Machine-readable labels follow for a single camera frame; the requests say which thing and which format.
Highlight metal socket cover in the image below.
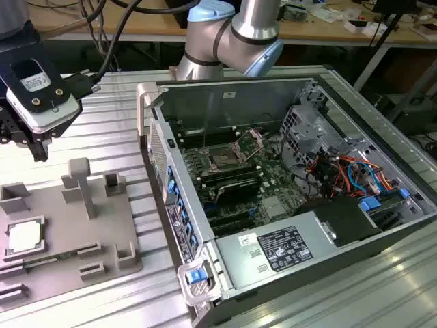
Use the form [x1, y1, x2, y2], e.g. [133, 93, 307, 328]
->
[233, 127, 266, 162]

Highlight thick black camera cable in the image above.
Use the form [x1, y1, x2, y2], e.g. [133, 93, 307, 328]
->
[63, 0, 156, 100]

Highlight wooden desk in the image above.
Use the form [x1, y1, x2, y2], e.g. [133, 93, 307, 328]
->
[20, 0, 437, 47]

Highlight blue case latch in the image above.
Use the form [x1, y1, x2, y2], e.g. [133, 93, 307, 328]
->
[186, 269, 208, 285]

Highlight silver square CPU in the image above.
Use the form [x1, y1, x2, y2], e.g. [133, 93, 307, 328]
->
[5, 220, 44, 254]

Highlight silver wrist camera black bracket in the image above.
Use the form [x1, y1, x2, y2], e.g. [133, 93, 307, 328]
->
[0, 40, 84, 138]

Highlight perforated metal disk bay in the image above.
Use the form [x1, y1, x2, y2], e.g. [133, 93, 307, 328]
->
[279, 104, 343, 165]

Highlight black slanted stand pole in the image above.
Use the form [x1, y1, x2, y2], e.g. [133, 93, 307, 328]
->
[367, 12, 402, 49]

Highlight open grey PC case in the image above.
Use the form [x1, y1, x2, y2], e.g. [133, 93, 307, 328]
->
[135, 64, 437, 327]

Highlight small silver chipset heatsink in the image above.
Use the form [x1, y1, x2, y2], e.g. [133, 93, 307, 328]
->
[262, 196, 288, 220]

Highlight blue wire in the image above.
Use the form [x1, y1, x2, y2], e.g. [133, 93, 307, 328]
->
[347, 159, 384, 196]

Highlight white box on desk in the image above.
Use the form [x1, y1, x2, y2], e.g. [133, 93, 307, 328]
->
[343, 19, 377, 36]

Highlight green motherboard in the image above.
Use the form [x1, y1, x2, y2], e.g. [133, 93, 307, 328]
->
[170, 118, 300, 240]

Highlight black wire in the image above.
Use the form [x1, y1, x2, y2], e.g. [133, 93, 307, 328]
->
[280, 135, 325, 201]

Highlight green RAM stick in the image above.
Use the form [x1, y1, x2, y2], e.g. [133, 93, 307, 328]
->
[23, 251, 75, 267]

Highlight grey plastic parts rack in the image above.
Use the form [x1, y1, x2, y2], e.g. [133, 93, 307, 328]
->
[0, 157, 144, 310]

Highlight CPU socket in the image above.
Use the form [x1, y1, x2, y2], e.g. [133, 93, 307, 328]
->
[207, 145, 247, 171]

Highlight orange wire bundle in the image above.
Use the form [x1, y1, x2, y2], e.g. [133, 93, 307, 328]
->
[333, 154, 399, 200]

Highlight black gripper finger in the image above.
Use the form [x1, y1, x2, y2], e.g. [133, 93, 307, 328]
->
[27, 135, 50, 163]

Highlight black RAM slot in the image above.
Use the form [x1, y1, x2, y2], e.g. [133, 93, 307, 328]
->
[199, 164, 254, 180]
[176, 126, 236, 139]
[201, 170, 257, 188]
[180, 133, 239, 148]

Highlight black plastic air duct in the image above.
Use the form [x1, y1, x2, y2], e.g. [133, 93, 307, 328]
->
[294, 196, 384, 249]

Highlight large blue plastic clip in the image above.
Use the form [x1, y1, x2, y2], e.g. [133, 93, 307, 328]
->
[359, 197, 382, 215]

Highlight black expansion slot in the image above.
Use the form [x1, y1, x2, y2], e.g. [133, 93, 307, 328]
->
[210, 217, 256, 236]
[207, 210, 253, 226]

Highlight thin wire locking lever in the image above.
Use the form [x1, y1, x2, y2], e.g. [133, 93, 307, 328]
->
[244, 140, 272, 163]

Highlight black box under desk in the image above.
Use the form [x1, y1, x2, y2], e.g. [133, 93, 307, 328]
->
[375, 91, 437, 138]

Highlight grey power supply with label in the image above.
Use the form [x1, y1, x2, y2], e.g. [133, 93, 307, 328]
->
[214, 210, 338, 292]

